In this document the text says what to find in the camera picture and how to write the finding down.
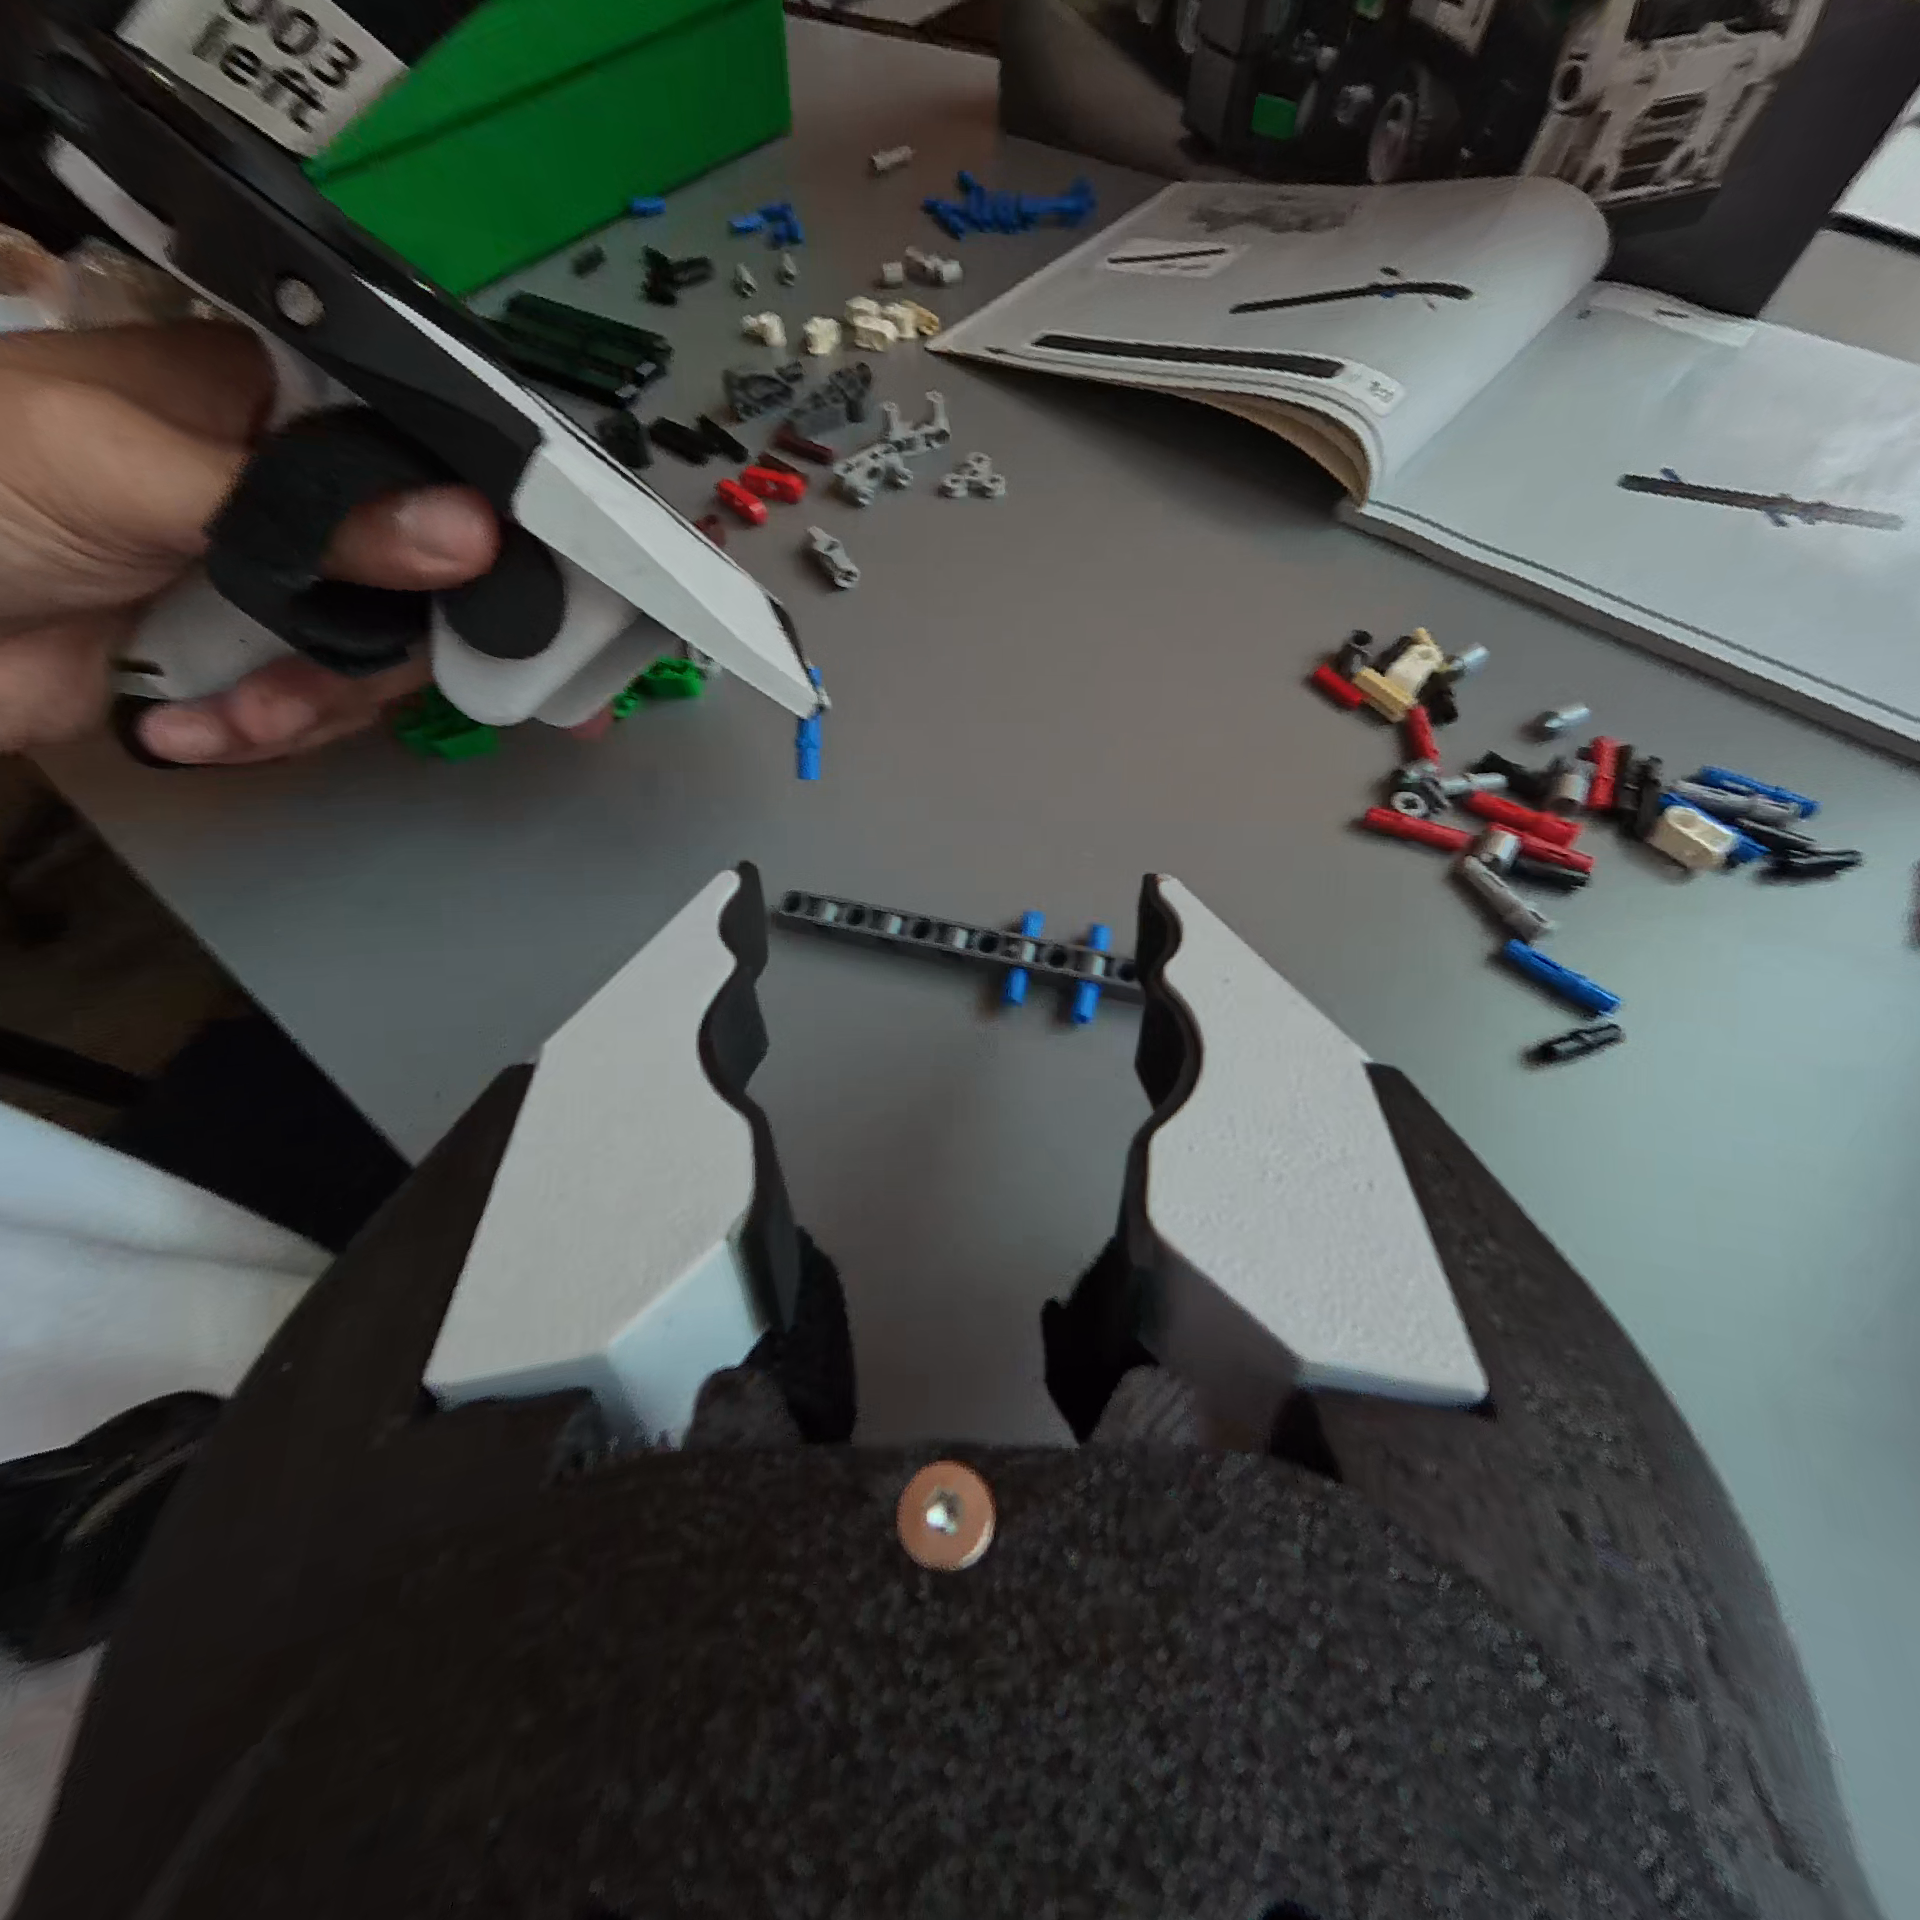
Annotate open instruction booklet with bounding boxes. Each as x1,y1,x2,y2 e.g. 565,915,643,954
929,176,1920,758

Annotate white paper sheet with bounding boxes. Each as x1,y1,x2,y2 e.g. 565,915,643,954
1831,127,1920,241

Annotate green plastic box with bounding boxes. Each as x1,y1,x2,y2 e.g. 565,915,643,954
307,0,793,297

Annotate pile of blue lego pins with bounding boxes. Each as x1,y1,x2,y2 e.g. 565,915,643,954
921,168,1098,241

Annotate dark grey lego pieces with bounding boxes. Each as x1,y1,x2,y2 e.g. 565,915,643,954
725,363,876,424

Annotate pile of mixed lego pins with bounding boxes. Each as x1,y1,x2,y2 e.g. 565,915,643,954
1312,626,1865,938

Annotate stack of black lego beams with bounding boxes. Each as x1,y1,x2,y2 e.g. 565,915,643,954
504,293,673,406

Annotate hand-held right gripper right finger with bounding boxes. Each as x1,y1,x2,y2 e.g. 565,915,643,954
1112,872,1491,1454

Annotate black shoe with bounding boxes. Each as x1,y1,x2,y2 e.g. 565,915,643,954
0,1393,227,1658

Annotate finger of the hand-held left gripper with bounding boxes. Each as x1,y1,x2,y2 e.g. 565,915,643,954
515,431,833,721
352,281,826,682

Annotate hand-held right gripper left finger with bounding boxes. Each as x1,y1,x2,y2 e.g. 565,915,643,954
424,861,812,1448

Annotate dark grey lego beam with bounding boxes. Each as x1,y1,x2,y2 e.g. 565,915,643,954
773,886,1149,1003

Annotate black lego set box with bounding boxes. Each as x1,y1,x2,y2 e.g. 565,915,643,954
996,0,1869,320

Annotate pile of green lego pieces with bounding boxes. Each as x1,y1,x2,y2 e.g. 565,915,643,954
394,655,707,761

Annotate person's white garment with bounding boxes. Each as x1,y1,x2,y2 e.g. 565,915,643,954
0,1101,336,1920

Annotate person's left hand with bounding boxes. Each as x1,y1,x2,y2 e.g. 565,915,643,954
0,320,507,769

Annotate group of tan lego connectors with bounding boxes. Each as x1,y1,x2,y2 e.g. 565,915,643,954
738,295,945,358

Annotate light grey lego frame piece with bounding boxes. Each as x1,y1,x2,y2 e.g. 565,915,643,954
833,392,954,505

